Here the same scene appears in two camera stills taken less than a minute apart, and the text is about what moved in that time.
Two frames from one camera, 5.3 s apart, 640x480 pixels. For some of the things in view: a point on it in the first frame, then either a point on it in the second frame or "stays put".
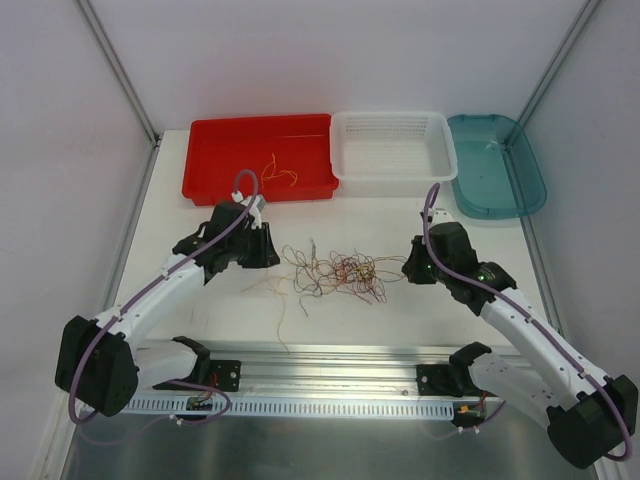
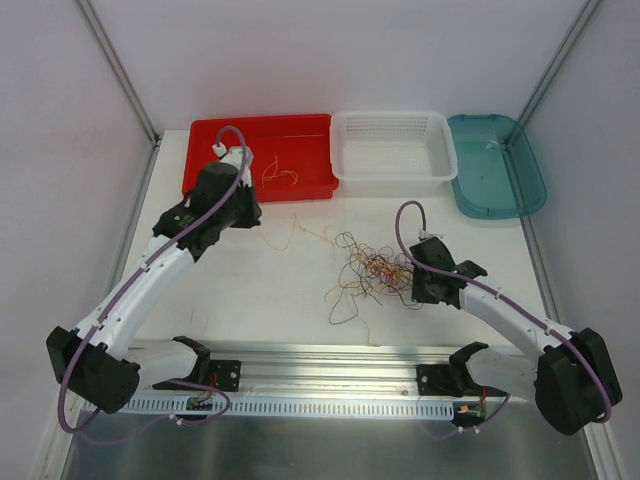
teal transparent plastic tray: [497, 175] stays put
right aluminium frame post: [559, 59] stays put
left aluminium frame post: [116, 64] stays put
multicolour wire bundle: [357, 273] to [371, 272]
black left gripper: [257, 245] to [248, 209]
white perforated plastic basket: [391, 153] stays put
